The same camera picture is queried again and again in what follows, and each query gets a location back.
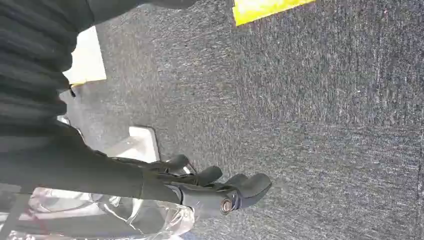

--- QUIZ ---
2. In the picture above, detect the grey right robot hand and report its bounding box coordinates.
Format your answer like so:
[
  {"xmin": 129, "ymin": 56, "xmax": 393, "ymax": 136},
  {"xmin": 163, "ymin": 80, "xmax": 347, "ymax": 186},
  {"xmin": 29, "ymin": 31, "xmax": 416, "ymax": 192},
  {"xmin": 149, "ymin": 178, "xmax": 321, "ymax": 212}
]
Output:
[{"xmin": 0, "ymin": 119, "xmax": 274, "ymax": 217}]

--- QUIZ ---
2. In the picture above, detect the clear plastic bag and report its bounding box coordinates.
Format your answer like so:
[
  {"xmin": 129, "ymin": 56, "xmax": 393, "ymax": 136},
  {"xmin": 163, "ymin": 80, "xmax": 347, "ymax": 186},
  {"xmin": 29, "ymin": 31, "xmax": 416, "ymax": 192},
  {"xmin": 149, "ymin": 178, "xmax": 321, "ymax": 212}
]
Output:
[{"xmin": 0, "ymin": 187, "xmax": 196, "ymax": 240}]

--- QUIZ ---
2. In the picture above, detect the white flat tray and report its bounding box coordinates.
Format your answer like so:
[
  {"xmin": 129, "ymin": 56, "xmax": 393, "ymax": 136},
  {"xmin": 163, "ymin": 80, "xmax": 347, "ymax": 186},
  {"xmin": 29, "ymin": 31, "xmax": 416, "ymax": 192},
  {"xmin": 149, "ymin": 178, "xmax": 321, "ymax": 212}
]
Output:
[{"xmin": 105, "ymin": 125, "xmax": 161, "ymax": 164}]

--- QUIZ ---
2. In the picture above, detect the pale sheet with yellow edge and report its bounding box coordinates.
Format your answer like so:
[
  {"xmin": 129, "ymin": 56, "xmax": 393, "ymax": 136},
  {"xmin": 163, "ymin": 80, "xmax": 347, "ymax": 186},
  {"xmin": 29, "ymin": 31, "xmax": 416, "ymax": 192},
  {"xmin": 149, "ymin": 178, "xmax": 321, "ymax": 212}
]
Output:
[{"xmin": 62, "ymin": 25, "xmax": 108, "ymax": 86}]

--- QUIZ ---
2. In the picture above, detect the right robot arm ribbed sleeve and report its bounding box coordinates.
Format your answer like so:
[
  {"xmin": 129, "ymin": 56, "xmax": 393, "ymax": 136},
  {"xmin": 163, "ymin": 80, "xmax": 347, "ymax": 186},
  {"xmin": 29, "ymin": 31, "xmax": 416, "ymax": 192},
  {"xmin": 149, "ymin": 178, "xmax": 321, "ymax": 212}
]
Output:
[{"xmin": 0, "ymin": 0, "xmax": 200, "ymax": 137}]

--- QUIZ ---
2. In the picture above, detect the yellow tape strip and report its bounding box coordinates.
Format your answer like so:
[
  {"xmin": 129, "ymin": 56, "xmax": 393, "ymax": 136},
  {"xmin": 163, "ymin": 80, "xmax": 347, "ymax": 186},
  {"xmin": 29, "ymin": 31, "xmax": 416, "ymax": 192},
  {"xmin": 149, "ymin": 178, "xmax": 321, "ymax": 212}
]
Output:
[{"xmin": 231, "ymin": 0, "xmax": 316, "ymax": 27}]

